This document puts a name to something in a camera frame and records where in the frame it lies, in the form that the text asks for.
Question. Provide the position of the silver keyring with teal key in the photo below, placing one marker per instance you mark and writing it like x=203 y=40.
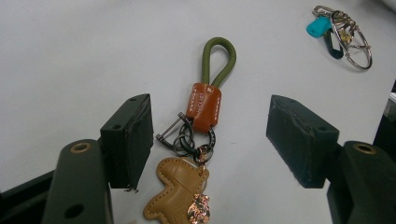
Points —
x=317 y=26

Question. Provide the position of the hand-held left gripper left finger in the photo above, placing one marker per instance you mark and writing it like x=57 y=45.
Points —
x=127 y=146

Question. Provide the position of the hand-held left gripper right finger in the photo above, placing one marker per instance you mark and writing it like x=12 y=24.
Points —
x=302 y=140

